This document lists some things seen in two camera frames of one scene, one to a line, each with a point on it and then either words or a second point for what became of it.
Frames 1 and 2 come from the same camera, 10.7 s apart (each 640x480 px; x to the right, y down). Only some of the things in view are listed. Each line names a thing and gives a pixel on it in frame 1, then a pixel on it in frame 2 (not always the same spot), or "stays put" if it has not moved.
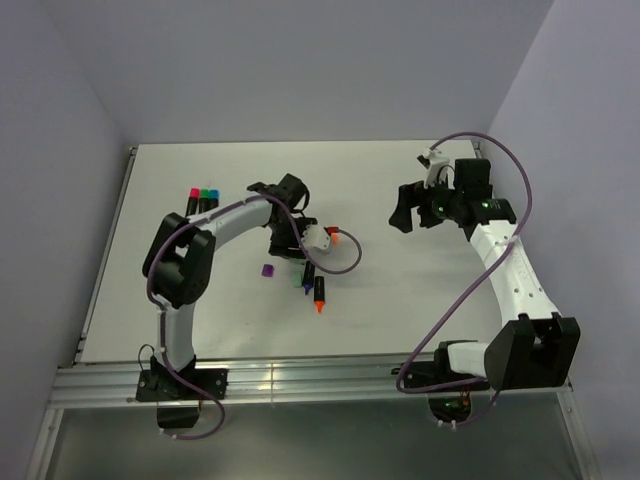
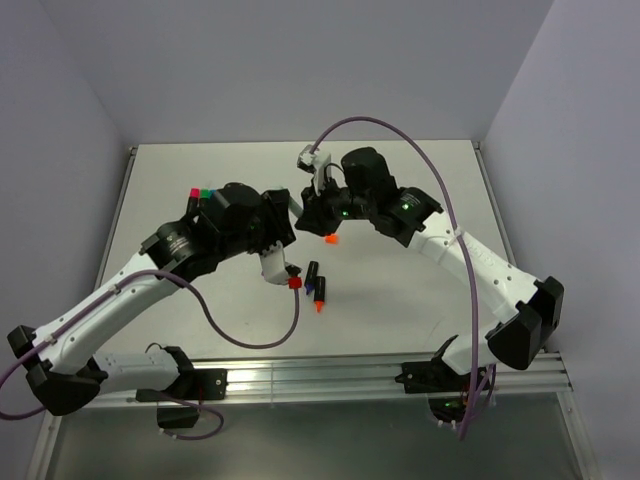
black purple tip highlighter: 308,276 stays put
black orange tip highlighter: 319,293 stays put
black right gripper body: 438,205 → 353,205
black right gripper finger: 402,218 → 320,222
